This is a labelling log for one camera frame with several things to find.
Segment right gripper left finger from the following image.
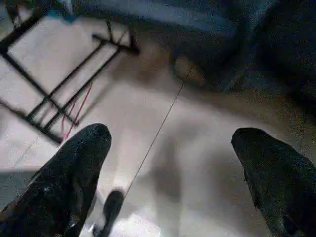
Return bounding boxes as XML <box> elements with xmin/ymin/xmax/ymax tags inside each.
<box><xmin>0</xmin><ymin>123</ymin><xmax>112</xmax><ymax>237</ymax></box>

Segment black right gripper strap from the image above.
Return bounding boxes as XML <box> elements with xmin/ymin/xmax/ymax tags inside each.
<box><xmin>93</xmin><ymin>190</ymin><xmax>124</xmax><ymax>237</ymax></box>

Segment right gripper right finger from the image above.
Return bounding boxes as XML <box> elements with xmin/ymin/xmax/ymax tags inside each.
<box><xmin>231</xmin><ymin>127</ymin><xmax>316</xmax><ymax>237</ymax></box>

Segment black metal folding frame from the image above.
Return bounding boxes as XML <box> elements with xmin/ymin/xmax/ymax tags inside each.
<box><xmin>0</xmin><ymin>0</ymin><xmax>141</xmax><ymax>145</ymax></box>

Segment red floor cable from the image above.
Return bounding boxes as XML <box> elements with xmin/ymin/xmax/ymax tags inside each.
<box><xmin>61</xmin><ymin>82</ymin><xmax>92</xmax><ymax>141</ymax></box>

